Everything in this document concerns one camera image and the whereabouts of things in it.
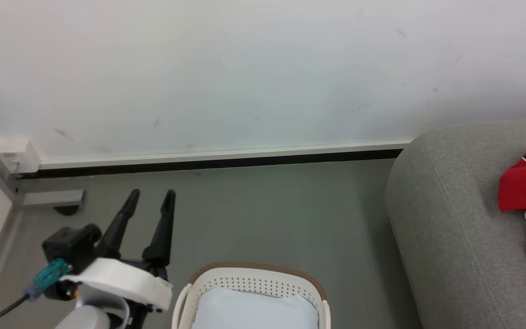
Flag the white and black skirting board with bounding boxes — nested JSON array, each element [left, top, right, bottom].
[[16, 139, 412, 180]]

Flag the grey fabric sofa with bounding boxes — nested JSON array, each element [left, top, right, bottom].
[[384, 119, 526, 329]]

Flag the white perforated laundry basket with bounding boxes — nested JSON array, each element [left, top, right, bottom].
[[172, 262, 331, 329]]

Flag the black cable with teal plug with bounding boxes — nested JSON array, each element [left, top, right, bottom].
[[0, 258, 70, 329]]

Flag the white wall socket box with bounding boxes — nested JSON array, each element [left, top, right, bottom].
[[0, 137, 42, 174]]

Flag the white garment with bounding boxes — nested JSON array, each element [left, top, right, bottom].
[[192, 287, 319, 329]]

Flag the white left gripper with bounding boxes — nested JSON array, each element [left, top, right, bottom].
[[60, 189, 176, 312]]

